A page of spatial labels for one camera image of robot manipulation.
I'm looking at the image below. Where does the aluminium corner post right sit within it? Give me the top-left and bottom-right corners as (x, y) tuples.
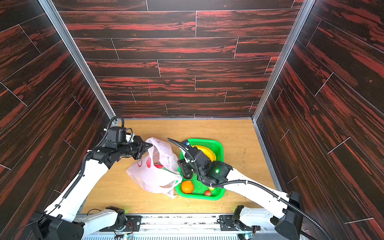
(251, 0), (317, 122)

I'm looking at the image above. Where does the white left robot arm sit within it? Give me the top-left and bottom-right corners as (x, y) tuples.
(30, 136), (153, 240)

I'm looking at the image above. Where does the pink dragon fruit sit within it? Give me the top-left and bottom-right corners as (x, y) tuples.
(155, 164), (167, 170)

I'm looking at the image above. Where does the orange fake fruit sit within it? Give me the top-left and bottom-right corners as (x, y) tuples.
(181, 181), (194, 194)

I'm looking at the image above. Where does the metal base rail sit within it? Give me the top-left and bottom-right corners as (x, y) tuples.
(84, 214), (284, 240)

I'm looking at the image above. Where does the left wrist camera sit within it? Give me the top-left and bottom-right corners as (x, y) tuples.
(104, 127), (134, 144)

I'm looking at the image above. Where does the green plastic basket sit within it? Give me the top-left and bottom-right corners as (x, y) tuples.
(171, 139), (229, 201)

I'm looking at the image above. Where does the aluminium corner post left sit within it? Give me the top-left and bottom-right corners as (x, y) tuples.
(38, 0), (116, 119)

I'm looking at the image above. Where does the pink printed plastic bag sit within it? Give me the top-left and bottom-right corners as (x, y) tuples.
(126, 138), (183, 199)

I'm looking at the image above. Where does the yellow banana bunch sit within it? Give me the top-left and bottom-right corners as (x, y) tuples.
(195, 145), (217, 162)

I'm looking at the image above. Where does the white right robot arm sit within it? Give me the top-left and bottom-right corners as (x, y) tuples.
(179, 144), (331, 240)

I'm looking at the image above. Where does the aluminium corner post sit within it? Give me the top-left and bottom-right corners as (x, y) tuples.
(251, 0), (317, 122)
(38, 0), (116, 119)

